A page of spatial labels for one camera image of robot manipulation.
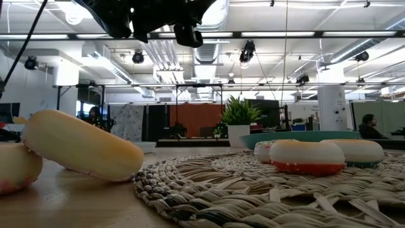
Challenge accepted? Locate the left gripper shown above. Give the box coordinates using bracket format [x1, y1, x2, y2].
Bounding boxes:
[74, 0, 216, 48]

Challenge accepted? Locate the donut with pale pink icing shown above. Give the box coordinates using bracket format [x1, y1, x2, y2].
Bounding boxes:
[12, 109, 146, 183]

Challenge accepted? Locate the donut with white sprinkled icing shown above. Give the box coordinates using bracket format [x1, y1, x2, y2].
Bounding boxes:
[253, 139, 298, 164]

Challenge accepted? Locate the donut with red icing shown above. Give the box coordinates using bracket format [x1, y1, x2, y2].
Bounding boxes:
[268, 139, 346, 177]

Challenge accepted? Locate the donut with teal icing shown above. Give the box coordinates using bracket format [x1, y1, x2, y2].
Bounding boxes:
[321, 138, 385, 168]

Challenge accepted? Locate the orange partition panel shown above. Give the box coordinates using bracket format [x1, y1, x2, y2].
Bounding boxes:
[169, 103, 224, 139]

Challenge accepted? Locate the grey patterned curtain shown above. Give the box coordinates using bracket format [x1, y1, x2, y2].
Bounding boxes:
[109, 104, 145, 143]

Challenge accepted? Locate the person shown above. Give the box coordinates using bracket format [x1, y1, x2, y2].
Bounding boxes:
[358, 113, 389, 140]
[82, 106, 107, 130]

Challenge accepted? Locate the green plant in white pot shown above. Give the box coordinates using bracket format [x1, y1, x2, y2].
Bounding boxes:
[220, 94, 263, 148]

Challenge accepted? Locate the large black monitor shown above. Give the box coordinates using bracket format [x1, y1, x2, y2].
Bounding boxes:
[246, 99, 281, 129]

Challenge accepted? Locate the teal plate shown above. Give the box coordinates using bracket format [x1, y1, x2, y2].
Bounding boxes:
[239, 130, 362, 151]

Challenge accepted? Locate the small black monitor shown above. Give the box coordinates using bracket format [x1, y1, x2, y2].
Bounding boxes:
[0, 103, 21, 124]

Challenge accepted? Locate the white round column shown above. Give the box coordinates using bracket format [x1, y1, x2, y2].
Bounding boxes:
[317, 84, 348, 132]

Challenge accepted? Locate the round woven straw mat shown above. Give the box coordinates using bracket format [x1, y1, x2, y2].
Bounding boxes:
[134, 150, 405, 228]

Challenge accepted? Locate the green partition panel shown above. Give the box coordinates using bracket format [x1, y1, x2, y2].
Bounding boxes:
[351, 100, 405, 140]

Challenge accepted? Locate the black background rig frame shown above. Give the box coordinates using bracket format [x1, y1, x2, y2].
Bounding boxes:
[56, 82, 224, 140]

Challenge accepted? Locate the thin hanging cable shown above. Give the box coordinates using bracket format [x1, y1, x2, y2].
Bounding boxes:
[281, 0, 289, 107]

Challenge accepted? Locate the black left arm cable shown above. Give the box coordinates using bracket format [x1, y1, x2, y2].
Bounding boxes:
[0, 0, 49, 92]

